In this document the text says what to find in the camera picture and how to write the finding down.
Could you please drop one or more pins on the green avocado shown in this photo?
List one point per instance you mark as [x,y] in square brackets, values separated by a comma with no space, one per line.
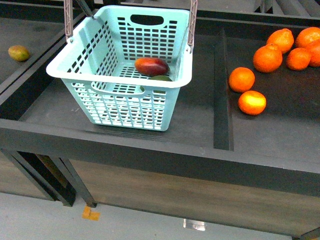
[161,78]

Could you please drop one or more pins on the red orange mango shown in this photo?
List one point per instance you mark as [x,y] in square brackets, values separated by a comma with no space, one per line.
[151,66]

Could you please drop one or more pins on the light blue plastic basket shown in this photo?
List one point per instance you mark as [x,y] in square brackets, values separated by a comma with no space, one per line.
[98,66]

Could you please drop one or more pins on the green yellow mango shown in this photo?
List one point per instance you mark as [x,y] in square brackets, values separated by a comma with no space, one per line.
[19,53]

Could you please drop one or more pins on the black tangerine tray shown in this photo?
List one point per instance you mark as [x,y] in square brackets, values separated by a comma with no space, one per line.
[208,138]

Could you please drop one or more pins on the black display stand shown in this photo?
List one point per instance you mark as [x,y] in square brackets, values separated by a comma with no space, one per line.
[254,208]

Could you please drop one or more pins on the orange tangerine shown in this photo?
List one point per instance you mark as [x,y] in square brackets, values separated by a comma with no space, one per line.
[252,102]
[298,59]
[314,49]
[241,79]
[283,38]
[307,36]
[267,58]

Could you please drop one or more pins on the orange floor tape marker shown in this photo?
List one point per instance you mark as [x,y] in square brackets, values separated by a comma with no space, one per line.
[88,214]

